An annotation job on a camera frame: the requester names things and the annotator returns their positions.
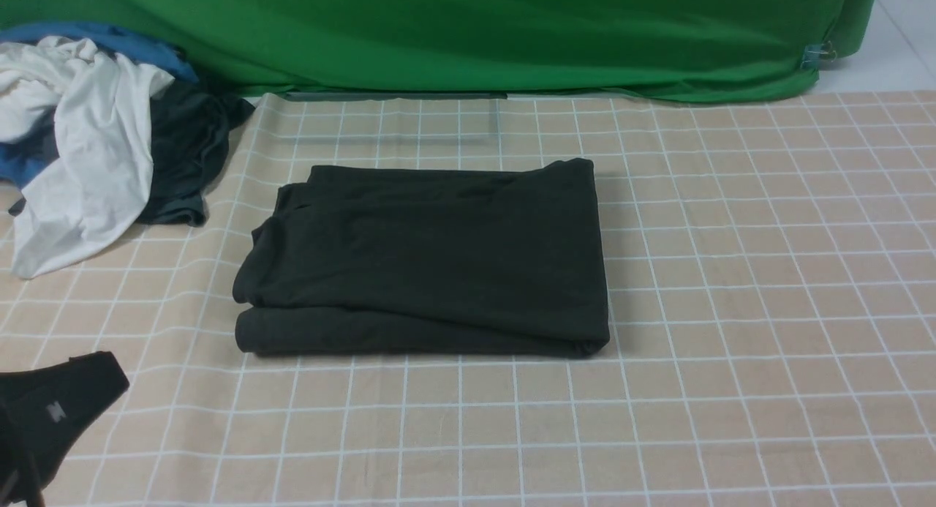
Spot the dark gray long-sleeved shirt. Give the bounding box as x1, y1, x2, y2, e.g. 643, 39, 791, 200
232, 158, 611, 359

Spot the metal binder clip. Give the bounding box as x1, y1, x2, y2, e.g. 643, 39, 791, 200
799, 41, 838, 71

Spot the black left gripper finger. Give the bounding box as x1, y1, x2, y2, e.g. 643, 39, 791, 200
1, 351, 129, 506

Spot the green backdrop cloth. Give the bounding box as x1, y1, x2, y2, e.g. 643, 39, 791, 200
2, 0, 875, 103

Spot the beige checkered tablecloth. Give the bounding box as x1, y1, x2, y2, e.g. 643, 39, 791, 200
2, 91, 935, 506

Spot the white crumpled shirt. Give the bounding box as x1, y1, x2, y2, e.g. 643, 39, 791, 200
1, 36, 174, 278

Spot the dark gray crumpled garment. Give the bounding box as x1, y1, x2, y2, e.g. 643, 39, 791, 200
10, 80, 254, 230

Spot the blue crumpled garment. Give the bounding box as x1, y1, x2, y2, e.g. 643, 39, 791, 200
1, 21, 200, 188

